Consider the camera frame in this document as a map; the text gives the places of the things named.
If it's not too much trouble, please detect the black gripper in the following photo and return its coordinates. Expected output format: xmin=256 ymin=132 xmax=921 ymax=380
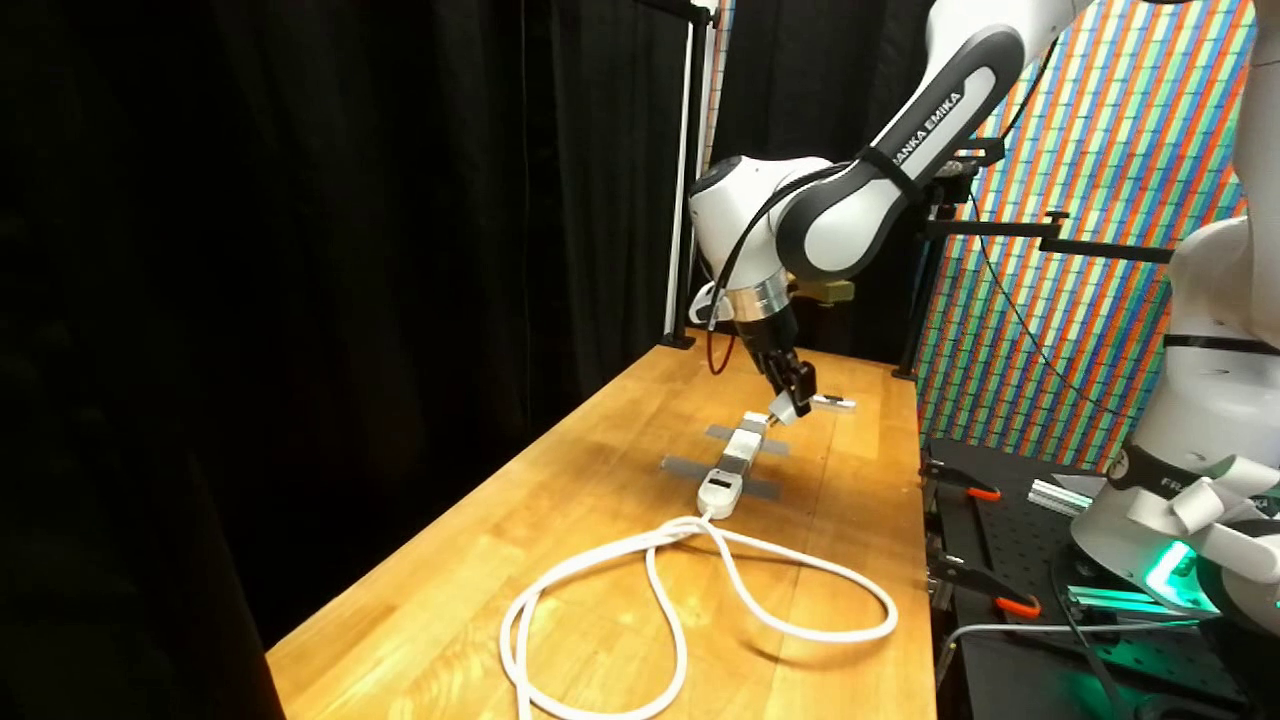
xmin=735 ymin=309 xmax=822 ymax=409

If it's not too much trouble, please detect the white power strip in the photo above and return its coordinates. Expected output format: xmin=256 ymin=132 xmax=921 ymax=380
xmin=692 ymin=409 xmax=791 ymax=524

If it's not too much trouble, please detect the white pole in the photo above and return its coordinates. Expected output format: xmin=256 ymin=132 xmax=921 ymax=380
xmin=659 ymin=0 xmax=729 ymax=353

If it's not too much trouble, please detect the silver metal plate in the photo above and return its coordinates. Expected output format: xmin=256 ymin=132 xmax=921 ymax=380
xmin=1025 ymin=473 xmax=1100 ymax=521

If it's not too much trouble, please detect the black stand with boom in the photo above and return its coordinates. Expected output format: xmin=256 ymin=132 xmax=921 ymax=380
xmin=895 ymin=132 xmax=1180 ymax=380

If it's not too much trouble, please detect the colourful patterned panel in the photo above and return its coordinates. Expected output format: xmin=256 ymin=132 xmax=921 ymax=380
xmin=909 ymin=0 xmax=1263 ymax=480

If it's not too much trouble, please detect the black curtain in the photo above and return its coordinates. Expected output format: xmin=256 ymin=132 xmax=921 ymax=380
xmin=0 ymin=0 xmax=978 ymax=720

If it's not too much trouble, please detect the grey duct tape strip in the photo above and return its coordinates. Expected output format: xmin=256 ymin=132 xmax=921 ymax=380
xmin=656 ymin=453 xmax=791 ymax=506
xmin=703 ymin=420 xmax=800 ymax=464

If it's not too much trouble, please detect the olive wrist camera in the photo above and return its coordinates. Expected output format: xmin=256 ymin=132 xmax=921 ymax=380
xmin=791 ymin=273 xmax=860 ymax=313

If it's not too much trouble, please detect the black camera cable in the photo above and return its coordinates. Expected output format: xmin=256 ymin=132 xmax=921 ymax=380
xmin=700 ymin=132 xmax=1015 ymax=380

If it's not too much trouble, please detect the white power strip cord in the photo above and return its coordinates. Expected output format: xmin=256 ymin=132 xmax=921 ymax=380
xmin=496 ymin=512 xmax=902 ymax=720

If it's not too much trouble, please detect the black clamp orange handle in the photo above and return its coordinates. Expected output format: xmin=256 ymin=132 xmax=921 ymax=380
xmin=928 ymin=548 xmax=1046 ymax=625
xmin=928 ymin=454 xmax=1007 ymax=506

